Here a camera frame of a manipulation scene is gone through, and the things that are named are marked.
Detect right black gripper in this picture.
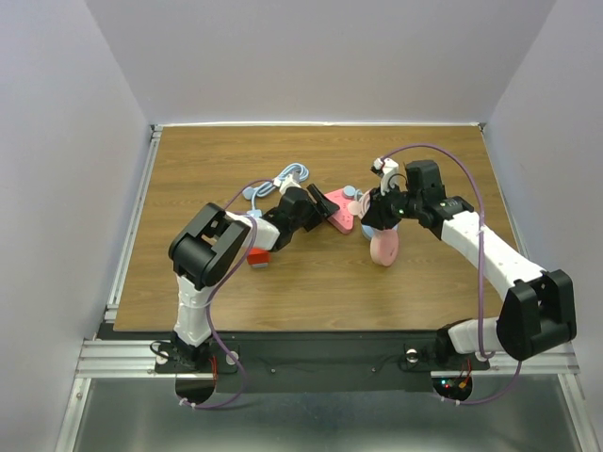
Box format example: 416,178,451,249
360,180,422,230

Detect pink triangular power strip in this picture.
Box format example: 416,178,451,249
325,186,362,234

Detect pink cord with plug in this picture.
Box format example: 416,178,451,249
348,190,376,222

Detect pink round socket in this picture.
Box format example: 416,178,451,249
369,229,399,266

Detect red cube socket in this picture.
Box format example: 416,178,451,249
247,248,270,267

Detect blue round socket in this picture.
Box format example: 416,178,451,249
361,224,398,240

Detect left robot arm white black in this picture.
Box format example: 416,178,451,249
168,183,340,371

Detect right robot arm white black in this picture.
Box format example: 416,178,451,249
359,157,577,367

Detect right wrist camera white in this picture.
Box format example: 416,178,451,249
371,157,403,195

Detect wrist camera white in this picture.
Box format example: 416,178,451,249
371,157,403,195
272,172,302,195

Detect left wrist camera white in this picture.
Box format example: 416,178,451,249
272,172,302,195

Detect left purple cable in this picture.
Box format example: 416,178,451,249
178,181,284,412

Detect purple cable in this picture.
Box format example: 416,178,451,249
178,181,284,412
376,143,523,407

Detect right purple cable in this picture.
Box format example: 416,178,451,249
376,143,523,407

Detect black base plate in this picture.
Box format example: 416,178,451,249
152,331,489,397

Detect aluminium frame rail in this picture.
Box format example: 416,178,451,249
103,124,163,323

